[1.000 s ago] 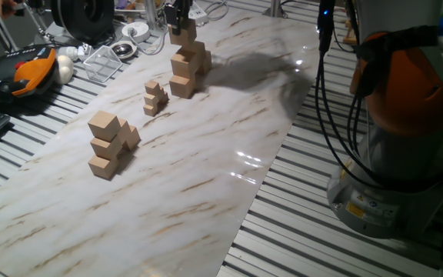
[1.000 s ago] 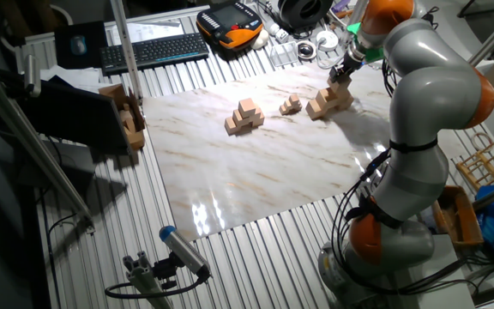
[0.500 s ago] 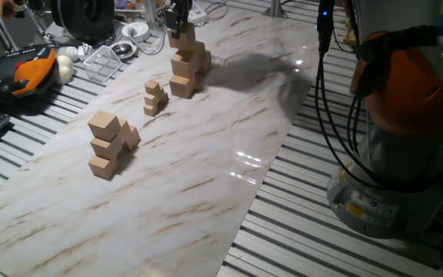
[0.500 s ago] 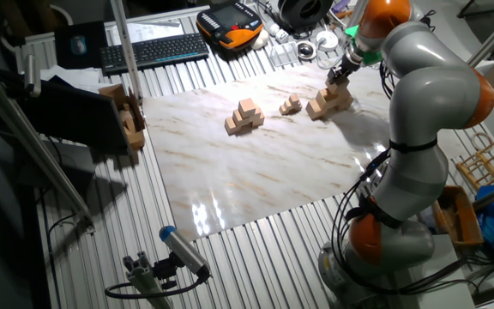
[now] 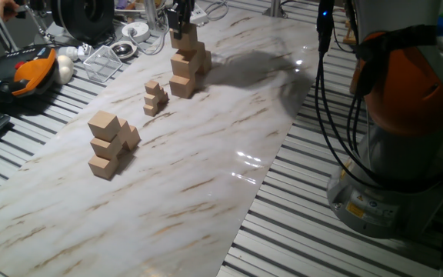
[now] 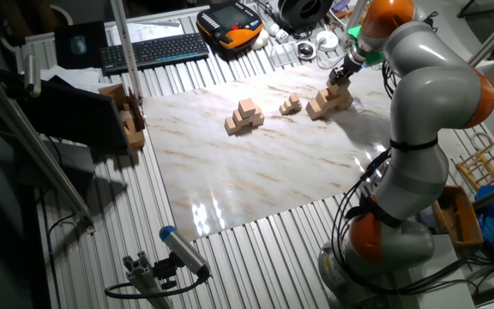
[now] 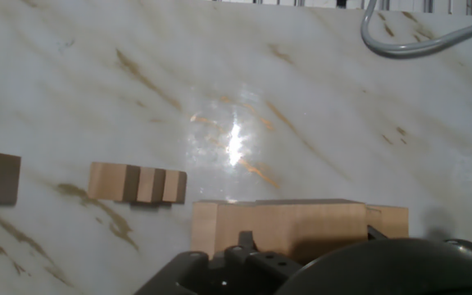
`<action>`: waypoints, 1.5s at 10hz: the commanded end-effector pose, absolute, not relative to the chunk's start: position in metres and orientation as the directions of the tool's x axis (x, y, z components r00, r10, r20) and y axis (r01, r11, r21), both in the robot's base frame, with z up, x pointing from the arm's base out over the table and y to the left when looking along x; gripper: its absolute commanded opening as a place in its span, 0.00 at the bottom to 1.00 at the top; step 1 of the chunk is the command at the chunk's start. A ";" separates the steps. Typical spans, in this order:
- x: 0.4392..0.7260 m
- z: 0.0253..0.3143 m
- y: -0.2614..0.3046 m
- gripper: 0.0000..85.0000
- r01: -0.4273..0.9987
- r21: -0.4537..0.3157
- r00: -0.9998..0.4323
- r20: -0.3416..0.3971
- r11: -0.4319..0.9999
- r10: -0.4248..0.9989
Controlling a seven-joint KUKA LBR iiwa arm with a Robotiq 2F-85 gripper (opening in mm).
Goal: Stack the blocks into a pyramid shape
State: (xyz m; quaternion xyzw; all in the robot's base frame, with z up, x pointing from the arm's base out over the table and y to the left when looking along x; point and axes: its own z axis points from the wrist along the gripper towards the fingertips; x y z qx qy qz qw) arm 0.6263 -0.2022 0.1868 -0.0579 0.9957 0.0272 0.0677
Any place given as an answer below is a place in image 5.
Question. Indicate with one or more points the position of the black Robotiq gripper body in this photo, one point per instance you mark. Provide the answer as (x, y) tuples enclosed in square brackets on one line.
[(185, 4)]

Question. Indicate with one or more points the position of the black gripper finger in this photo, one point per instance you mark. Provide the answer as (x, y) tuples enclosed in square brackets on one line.
[(173, 21), (188, 15)]

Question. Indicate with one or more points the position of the large wooden cube block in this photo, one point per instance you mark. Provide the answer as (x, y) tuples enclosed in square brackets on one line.
[(187, 38), (207, 64), (183, 64), (201, 49), (182, 87)]

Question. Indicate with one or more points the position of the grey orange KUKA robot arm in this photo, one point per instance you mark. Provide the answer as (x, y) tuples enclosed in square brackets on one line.
[(406, 84)]

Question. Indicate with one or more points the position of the white power strip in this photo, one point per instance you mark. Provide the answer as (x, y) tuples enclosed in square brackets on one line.
[(200, 15)]

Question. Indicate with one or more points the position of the round white power socket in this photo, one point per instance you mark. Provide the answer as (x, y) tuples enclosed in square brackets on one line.
[(137, 31)]

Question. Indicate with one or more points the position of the metal bowl with white rim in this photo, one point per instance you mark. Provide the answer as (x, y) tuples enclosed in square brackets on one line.
[(123, 50)]

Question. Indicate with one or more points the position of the small wooden cube block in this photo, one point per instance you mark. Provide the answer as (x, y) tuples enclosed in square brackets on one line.
[(152, 87), (164, 97), (161, 93), (150, 111), (151, 101)]

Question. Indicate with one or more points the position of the clear gridded plastic box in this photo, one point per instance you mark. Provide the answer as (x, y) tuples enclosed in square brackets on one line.
[(102, 63)]

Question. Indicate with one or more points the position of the black filament spool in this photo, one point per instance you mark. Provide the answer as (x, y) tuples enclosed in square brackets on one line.
[(83, 19)]

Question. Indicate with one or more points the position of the white power adapter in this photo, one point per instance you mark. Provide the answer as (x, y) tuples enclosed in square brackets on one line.
[(69, 52)]

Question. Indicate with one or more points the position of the white egg shaped object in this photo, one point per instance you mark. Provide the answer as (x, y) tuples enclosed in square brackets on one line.
[(64, 69)]

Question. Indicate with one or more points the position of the medium wooden cube block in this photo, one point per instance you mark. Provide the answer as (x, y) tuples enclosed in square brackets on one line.
[(133, 138), (104, 126), (124, 131), (103, 167), (105, 149)]

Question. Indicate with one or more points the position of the thin metal stand leg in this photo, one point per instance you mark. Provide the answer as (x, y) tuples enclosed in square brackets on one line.
[(37, 23)]

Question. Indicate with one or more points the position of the black orange teach pendant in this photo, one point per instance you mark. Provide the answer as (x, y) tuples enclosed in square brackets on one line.
[(17, 75)]

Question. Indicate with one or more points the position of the marble pattern table mat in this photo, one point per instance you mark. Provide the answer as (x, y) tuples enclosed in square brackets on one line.
[(167, 192)]

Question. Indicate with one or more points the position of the aluminium frame post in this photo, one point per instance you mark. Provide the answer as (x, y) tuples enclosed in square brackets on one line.
[(150, 13), (275, 8)]

